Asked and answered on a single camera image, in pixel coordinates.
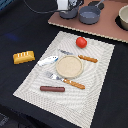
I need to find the brown stove top board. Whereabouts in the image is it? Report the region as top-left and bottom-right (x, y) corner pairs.
(48, 0), (128, 43)

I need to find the yellow bread loaf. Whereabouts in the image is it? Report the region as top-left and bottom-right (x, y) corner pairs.
(13, 51), (35, 64)

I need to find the grey saucepan with handle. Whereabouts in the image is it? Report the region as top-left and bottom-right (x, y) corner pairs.
(79, 5), (101, 25)

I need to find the black burner under saucepan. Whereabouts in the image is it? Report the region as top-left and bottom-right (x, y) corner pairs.
(88, 1), (104, 10)

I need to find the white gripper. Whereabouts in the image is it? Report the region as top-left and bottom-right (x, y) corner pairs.
(56, 0), (82, 10)

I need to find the beige round plate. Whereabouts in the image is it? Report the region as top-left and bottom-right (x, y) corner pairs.
(56, 55), (83, 78)

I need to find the brown sausage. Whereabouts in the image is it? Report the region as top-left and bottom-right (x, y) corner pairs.
(40, 86), (65, 92)

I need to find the fork with wooden handle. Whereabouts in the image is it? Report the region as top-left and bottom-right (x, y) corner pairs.
(45, 71), (85, 89)

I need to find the white and blue fish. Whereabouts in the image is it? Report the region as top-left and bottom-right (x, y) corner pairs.
(37, 56), (58, 66)

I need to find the knife with wooden handle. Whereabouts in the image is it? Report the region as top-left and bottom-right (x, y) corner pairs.
(58, 49), (98, 63)

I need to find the beige bowl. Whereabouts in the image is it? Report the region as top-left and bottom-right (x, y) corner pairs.
(119, 5), (128, 30)

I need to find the white woven placemat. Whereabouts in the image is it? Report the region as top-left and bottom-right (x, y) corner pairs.
(13, 31), (114, 128)

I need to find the red tomato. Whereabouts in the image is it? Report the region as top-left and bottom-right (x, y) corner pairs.
(76, 37), (87, 48)

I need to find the grey two-handled pot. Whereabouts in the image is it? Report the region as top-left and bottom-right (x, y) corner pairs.
(59, 3), (79, 19)

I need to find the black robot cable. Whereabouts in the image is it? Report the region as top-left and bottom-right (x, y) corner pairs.
(22, 0), (63, 15)

